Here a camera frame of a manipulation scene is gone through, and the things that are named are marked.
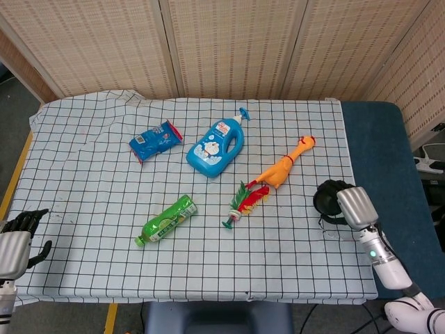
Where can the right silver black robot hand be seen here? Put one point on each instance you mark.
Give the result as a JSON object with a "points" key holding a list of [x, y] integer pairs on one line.
{"points": [[358, 208]]}

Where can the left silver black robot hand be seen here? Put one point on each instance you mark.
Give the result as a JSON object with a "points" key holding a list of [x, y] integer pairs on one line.
{"points": [[12, 252]]}

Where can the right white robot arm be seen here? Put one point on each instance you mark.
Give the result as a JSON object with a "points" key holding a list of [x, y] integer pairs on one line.
{"points": [[393, 271]]}

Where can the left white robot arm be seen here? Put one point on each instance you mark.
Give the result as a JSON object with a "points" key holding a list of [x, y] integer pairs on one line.
{"points": [[7, 306]]}

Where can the orange rubber chicken toy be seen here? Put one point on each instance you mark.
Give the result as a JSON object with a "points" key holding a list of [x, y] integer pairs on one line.
{"points": [[278, 172]]}

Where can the colourful feather shuttlecock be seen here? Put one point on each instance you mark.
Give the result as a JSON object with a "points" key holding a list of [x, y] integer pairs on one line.
{"points": [[252, 200]]}

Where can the blue detergent bottle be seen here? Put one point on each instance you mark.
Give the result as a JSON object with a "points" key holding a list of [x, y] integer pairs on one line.
{"points": [[212, 149]]}

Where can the green tea bottle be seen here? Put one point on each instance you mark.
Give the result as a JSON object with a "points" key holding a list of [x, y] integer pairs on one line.
{"points": [[167, 222]]}

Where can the black white checkered tablecloth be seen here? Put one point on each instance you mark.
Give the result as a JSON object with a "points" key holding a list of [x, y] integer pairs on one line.
{"points": [[174, 264]]}

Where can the dark blue chair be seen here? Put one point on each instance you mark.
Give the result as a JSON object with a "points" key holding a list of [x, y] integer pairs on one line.
{"points": [[219, 318]]}

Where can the blue snack bag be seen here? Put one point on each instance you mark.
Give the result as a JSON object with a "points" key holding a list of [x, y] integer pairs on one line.
{"points": [[153, 142]]}

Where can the bamboo folding screen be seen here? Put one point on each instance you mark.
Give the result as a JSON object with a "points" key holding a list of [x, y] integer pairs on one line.
{"points": [[243, 45]]}

